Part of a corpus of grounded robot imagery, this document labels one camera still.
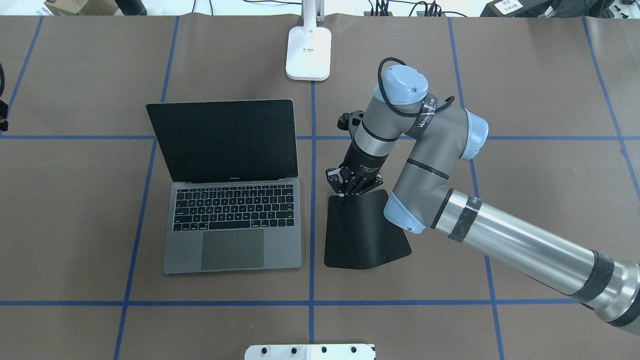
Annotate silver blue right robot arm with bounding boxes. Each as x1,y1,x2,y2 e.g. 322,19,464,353
326,58,640,335

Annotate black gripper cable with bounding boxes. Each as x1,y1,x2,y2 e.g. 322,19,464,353
377,57,456,120

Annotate brown cardboard box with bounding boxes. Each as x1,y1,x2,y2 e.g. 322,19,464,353
43,0,118,16

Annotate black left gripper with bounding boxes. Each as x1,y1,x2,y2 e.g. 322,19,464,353
0,64,9,133

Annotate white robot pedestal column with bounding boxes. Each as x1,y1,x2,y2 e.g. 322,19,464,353
244,343,377,360

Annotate white desk lamp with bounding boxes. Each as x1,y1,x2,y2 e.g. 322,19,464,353
285,0,332,81

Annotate black mouse pad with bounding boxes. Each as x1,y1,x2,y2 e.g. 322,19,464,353
323,189,412,270

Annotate grey laptop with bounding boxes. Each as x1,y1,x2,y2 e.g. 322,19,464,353
146,99,303,275

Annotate black water bottle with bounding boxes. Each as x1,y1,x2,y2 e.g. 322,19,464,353
114,0,147,16

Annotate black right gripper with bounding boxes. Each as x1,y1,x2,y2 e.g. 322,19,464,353
326,145,387,197

